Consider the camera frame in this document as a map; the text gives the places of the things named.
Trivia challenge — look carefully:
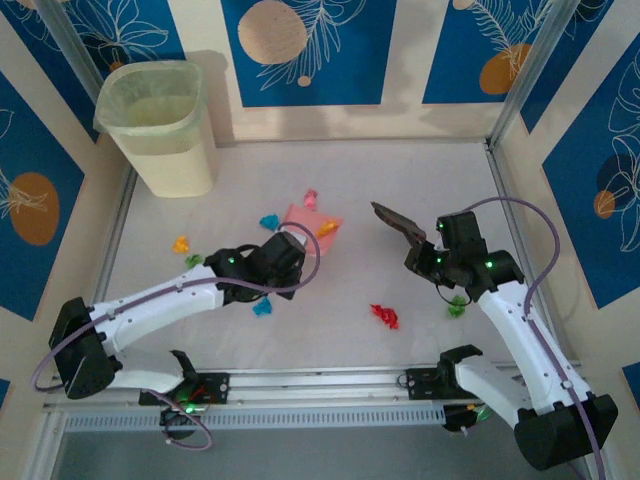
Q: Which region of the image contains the pink plastic dustpan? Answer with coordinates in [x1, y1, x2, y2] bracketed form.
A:
[282, 202, 345, 257]

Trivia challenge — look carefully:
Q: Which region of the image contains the dark brown hand brush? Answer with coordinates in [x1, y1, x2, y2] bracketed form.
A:
[369, 201, 428, 246]

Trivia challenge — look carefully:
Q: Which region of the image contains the red crumpled paper scrap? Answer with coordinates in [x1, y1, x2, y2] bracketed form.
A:
[369, 303, 401, 331]

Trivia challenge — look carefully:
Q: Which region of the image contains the cream ribbed trash bin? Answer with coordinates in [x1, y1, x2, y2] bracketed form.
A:
[94, 60, 219, 199]

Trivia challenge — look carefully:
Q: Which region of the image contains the translucent green bin liner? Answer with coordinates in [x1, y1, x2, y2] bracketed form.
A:
[93, 59, 207, 139]

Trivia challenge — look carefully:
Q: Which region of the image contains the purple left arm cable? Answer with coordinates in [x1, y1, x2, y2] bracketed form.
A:
[30, 222, 322, 451]

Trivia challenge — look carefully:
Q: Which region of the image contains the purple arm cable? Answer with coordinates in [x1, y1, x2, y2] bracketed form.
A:
[459, 197, 606, 480]
[30, 222, 322, 451]

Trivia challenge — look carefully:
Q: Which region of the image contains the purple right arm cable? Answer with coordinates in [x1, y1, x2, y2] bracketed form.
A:
[459, 197, 606, 480]

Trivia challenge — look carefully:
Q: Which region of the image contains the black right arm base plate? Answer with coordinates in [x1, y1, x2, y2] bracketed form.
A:
[405, 367, 486, 401]

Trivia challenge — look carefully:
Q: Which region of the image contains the aluminium mounting rail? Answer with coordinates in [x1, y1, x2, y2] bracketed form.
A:
[42, 368, 494, 415]

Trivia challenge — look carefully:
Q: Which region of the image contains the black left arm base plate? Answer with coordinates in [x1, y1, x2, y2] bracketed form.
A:
[138, 372, 231, 407]

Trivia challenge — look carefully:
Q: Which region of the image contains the grey slotted cable duct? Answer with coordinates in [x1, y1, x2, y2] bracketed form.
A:
[63, 405, 446, 432]

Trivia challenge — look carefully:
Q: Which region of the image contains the aluminium frame post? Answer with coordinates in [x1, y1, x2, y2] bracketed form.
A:
[487, 0, 574, 151]
[35, 0, 106, 101]

